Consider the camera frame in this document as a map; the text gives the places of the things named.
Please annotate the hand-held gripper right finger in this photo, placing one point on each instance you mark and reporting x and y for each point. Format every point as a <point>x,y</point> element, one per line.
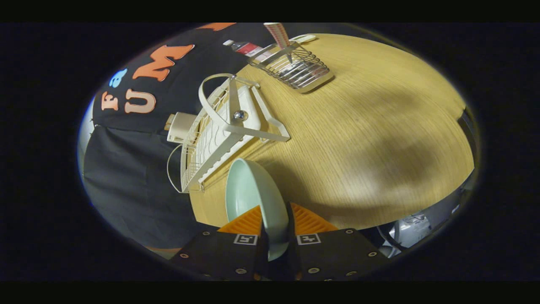
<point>337,253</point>

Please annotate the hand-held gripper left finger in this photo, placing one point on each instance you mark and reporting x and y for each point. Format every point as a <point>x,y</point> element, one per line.
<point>219,253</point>

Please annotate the light green plate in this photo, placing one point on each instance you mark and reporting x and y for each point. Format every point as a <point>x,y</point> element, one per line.
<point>253,190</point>

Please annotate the white divided dish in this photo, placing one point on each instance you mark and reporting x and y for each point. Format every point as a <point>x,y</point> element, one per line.
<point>306,38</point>

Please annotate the black backdrop cloth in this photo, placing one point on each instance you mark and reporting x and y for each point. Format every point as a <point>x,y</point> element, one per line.
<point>126,177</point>

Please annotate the cream toaster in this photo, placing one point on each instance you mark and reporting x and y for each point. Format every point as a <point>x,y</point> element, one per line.
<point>183,126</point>

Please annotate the toast slice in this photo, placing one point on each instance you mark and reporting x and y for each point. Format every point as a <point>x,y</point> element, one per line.
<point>168,122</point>

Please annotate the clear plastic water bottle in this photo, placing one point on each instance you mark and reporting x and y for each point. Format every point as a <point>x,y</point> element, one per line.
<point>249,48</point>

